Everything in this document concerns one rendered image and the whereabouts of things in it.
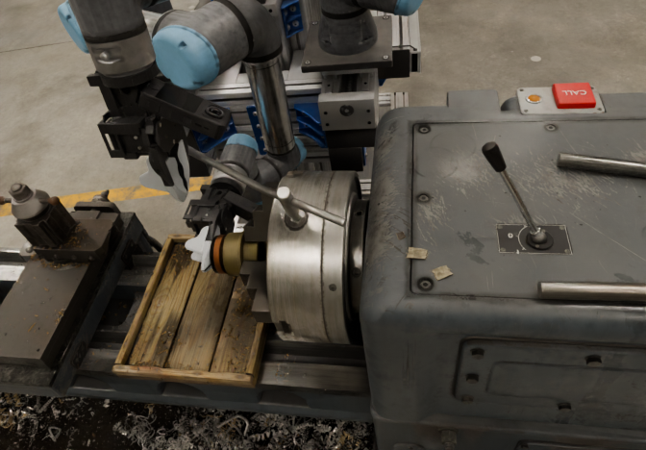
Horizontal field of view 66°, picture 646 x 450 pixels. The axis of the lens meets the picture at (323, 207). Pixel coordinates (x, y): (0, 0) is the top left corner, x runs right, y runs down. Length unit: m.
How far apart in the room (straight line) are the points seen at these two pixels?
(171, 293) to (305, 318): 0.48
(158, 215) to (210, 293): 1.57
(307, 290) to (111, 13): 0.46
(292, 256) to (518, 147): 0.40
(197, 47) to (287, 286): 0.44
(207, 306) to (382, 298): 0.58
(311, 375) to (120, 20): 0.73
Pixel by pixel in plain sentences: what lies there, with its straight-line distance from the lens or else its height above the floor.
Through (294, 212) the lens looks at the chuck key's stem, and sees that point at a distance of 0.76.
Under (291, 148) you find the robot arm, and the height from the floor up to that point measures 1.03.
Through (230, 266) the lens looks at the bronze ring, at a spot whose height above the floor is 1.09.
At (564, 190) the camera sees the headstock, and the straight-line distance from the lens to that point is 0.81.
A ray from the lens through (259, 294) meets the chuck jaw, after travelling 0.89.
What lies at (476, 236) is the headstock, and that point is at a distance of 0.73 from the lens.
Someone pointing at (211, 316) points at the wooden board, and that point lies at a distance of 1.15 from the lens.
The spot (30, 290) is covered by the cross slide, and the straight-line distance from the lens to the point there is 1.30.
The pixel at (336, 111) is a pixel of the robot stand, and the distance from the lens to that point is 1.23.
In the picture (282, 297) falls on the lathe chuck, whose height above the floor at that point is 1.15.
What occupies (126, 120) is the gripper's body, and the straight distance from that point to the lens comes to 0.71.
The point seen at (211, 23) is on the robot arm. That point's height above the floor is 1.42.
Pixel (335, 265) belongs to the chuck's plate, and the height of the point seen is 1.20.
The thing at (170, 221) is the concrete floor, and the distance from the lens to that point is 2.66.
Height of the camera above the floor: 1.83
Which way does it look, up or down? 48 degrees down
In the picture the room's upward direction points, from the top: 11 degrees counter-clockwise
